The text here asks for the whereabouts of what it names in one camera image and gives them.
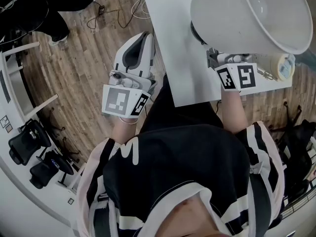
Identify white table top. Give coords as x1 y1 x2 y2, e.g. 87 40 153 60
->
139 0 296 108

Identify white cable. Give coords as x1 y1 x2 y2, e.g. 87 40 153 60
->
130 0 152 20

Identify black cable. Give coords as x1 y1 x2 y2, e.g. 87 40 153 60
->
86 0 142 31

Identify person's right forearm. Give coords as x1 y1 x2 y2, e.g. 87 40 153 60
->
220 90 248 135

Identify thin wrist bracelet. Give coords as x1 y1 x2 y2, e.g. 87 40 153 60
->
118 116 140 126

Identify person's left forearm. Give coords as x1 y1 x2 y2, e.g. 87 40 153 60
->
112 117 139 148

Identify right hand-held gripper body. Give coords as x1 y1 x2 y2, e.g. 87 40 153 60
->
209 53 257 92

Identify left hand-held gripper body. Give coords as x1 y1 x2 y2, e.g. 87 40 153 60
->
102 69 157 119

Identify person's black and white jersey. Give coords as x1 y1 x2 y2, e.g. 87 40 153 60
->
76 121 286 237

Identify white curved counter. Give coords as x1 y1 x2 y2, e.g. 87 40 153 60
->
0 154 80 237

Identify white frame table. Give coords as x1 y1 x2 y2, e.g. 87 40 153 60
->
0 40 59 123

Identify black office chair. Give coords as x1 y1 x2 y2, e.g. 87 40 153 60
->
29 151 75 190
268 101 316 202
8 118 53 167

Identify person's black trousers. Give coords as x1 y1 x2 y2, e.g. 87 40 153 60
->
139 73 225 134

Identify grey shoulder strap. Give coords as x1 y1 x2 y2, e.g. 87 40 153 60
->
93 193 112 237

